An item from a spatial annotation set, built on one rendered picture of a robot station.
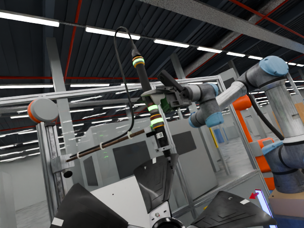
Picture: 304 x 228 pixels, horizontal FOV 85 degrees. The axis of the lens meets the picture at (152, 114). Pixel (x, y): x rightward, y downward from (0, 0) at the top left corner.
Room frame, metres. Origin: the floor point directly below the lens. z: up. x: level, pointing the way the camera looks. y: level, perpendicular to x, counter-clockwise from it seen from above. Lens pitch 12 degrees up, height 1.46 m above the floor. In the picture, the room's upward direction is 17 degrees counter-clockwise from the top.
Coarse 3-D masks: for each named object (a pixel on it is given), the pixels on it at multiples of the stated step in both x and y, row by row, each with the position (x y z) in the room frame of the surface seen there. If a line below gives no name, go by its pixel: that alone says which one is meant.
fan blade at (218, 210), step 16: (224, 192) 0.77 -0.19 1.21; (208, 208) 0.71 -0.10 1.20; (224, 208) 0.68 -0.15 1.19; (240, 208) 0.66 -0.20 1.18; (256, 208) 0.66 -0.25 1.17; (192, 224) 0.65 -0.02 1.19; (208, 224) 0.61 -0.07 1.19; (224, 224) 0.59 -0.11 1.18; (240, 224) 0.59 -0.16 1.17; (256, 224) 0.59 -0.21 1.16; (272, 224) 0.59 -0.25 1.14
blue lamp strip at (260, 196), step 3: (258, 195) 0.76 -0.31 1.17; (261, 195) 0.74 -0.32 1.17; (261, 198) 0.75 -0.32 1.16; (261, 201) 0.75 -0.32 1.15; (264, 201) 0.74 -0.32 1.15; (261, 204) 0.76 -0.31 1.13; (264, 204) 0.75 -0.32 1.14; (264, 207) 0.75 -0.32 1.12; (264, 210) 0.76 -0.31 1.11; (267, 210) 0.75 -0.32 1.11; (267, 213) 0.75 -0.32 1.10; (270, 225) 0.76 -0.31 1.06; (273, 225) 0.75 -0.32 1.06
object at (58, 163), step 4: (60, 156) 0.85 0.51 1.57; (64, 156) 0.86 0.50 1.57; (68, 156) 0.88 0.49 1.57; (52, 160) 0.88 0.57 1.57; (56, 160) 0.86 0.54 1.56; (60, 160) 0.84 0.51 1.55; (64, 160) 0.86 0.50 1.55; (52, 164) 0.88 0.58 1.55; (56, 164) 0.86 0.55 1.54; (60, 164) 0.85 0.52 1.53; (64, 164) 0.86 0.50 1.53; (68, 164) 0.88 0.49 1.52; (72, 164) 0.90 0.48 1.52; (52, 168) 0.88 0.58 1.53; (56, 168) 0.87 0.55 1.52; (60, 168) 0.85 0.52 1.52; (64, 168) 0.86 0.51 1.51; (52, 172) 0.89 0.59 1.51; (56, 172) 0.90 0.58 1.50
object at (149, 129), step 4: (144, 128) 0.61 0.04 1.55; (148, 128) 0.60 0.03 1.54; (148, 132) 0.60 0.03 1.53; (152, 132) 0.59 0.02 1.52; (148, 136) 0.60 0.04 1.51; (152, 136) 0.60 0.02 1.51; (156, 136) 0.61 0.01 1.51; (152, 140) 0.60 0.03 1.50; (156, 140) 0.60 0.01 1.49; (152, 144) 0.60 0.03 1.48; (156, 144) 0.60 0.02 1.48; (172, 144) 0.58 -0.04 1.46; (156, 148) 0.60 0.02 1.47; (160, 148) 0.57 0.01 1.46; (164, 148) 0.56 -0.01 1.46; (168, 148) 0.57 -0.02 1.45
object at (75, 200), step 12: (72, 192) 0.57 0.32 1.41; (84, 192) 0.57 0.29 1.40; (60, 204) 0.56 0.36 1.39; (72, 204) 0.56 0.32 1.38; (84, 204) 0.56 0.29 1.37; (96, 204) 0.56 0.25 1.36; (60, 216) 0.55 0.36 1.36; (72, 216) 0.55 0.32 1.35; (84, 216) 0.55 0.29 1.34; (96, 216) 0.55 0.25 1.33; (108, 216) 0.55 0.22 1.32; (120, 216) 0.55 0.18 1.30
